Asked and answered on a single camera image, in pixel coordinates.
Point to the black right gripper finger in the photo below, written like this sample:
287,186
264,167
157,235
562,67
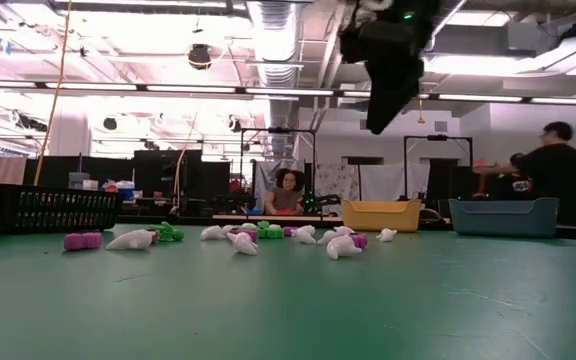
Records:
388,95

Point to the white ghost figure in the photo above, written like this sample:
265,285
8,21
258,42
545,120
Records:
273,225
329,236
385,234
243,244
344,229
229,228
304,234
212,233
247,225
130,240
343,247

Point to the purple plastic figure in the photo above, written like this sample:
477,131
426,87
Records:
250,234
289,231
83,241
154,237
363,241

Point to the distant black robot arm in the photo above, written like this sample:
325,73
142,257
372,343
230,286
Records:
323,202

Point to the plain white hanging cloth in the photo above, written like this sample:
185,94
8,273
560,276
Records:
383,180

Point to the patterned white hanging cloth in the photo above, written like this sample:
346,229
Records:
335,180

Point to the black monitor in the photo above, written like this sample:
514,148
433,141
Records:
460,187

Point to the yellow plastic tub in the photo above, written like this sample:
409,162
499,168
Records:
380,220

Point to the person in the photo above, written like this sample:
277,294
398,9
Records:
518,187
558,170
285,200

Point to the grey hanging cloth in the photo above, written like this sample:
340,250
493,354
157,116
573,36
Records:
260,180

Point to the blue-grey plastic tub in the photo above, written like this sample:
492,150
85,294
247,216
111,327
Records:
503,222

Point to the black round ceiling fixture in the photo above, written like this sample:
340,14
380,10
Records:
199,57

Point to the distant wooden table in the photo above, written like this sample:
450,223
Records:
238,218

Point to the green table mat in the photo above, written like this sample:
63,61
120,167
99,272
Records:
288,300

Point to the blue box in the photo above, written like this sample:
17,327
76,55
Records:
127,194

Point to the clear storage bin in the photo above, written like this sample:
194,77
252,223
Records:
79,181

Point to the black mesh basket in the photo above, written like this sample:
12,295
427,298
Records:
53,189

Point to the black rig frame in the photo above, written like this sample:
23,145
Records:
278,131
438,137

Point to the silver ventilation duct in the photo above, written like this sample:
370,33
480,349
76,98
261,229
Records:
275,50

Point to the black partition wall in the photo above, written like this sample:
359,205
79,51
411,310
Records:
163,180

